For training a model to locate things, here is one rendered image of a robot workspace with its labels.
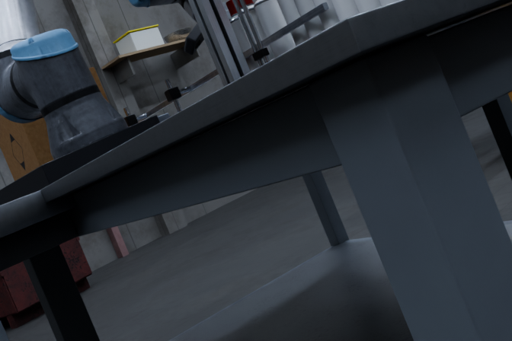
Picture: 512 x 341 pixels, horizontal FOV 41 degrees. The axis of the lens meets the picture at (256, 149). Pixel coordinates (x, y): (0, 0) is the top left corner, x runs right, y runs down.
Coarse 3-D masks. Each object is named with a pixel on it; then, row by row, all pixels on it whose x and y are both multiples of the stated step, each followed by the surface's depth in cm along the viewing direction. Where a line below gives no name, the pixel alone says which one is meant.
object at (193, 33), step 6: (192, 30) 158; (198, 30) 158; (192, 36) 156; (198, 36) 157; (186, 42) 157; (192, 42) 156; (198, 42) 157; (186, 48) 158; (192, 48) 157; (192, 54) 159
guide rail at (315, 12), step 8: (320, 8) 126; (328, 8) 126; (304, 16) 130; (312, 16) 129; (288, 24) 135; (296, 24) 133; (280, 32) 138; (288, 32) 136; (264, 40) 143; (272, 40) 141; (248, 56) 150; (216, 72) 161; (200, 80) 168; (208, 80) 165; (192, 88) 173; (160, 104) 189; (168, 104) 186; (152, 112) 195
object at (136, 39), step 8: (128, 32) 835; (136, 32) 843; (144, 32) 850; (152, 32) 859; (120, 40) 852; (128, 40) 841; (136, 40) 839; (144, 40) 847; (152, 40) 855; (160, 40) 863; (120, 48) 857; (128, 48) 846; (136, 48) 837; (144, 48) 844
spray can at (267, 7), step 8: (256, 0) 146; (264, 0) 144; (272, 0) 144; (256, 8) 145; (264, 8) 144; (272, 8) 144; (264, 16) 144; (272, 16) 144; (280, 16) 144; (264, 24) 145; (272, 24) 144; (280, 24) 144; (264, 32) 146; (272, 32) 144; (280, 40) 144; (288, 40) 144; (272, 48) 145; (280, 48) 144; (288, 48) 144
